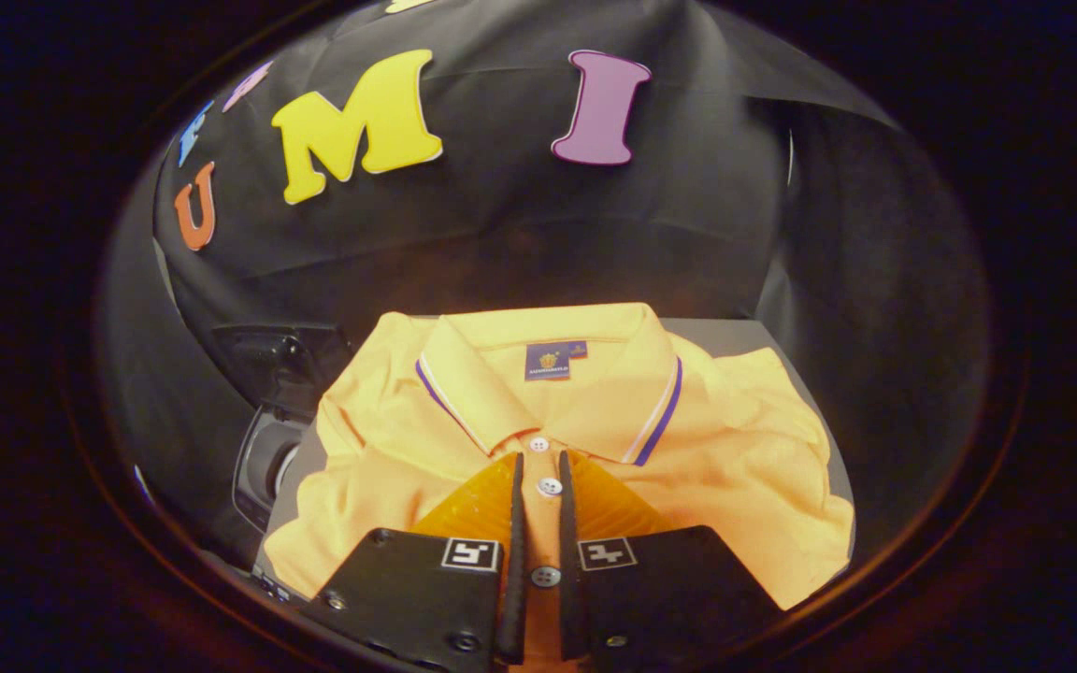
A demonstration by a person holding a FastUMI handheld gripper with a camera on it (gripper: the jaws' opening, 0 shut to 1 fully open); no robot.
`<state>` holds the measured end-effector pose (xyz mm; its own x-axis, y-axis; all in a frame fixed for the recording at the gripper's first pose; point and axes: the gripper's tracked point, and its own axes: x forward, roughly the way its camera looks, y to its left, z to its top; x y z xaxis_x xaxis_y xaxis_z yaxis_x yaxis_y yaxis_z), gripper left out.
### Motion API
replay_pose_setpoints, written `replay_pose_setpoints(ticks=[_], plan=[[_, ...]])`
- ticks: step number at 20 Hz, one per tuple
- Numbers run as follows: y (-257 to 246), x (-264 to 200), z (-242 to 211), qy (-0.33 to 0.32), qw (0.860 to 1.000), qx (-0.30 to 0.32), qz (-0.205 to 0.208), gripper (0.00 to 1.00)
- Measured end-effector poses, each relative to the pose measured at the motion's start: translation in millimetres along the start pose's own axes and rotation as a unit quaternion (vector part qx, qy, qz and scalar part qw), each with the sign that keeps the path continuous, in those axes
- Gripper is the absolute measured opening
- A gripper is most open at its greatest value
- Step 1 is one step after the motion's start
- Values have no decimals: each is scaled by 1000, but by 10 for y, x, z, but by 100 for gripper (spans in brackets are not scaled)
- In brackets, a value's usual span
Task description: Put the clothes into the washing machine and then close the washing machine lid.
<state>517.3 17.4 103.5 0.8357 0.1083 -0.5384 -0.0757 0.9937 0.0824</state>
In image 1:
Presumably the orange polo shirt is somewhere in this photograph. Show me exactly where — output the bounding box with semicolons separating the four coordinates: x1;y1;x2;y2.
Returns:
263;302;855;673

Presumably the beige cabinet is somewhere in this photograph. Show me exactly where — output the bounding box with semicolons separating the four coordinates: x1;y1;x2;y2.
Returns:
253;318;855;599

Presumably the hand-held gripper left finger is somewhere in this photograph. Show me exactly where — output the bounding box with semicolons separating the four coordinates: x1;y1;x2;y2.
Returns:
300;451;527;673

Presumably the grey washing machine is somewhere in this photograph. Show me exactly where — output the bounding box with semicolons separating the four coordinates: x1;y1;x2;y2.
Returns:
232;407;315;534

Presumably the dark washing machine lid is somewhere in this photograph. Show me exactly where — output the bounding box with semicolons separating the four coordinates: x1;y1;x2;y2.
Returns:
211;322;352;422

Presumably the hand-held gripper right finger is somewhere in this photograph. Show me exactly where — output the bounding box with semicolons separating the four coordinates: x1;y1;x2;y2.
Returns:
557;449;783;673

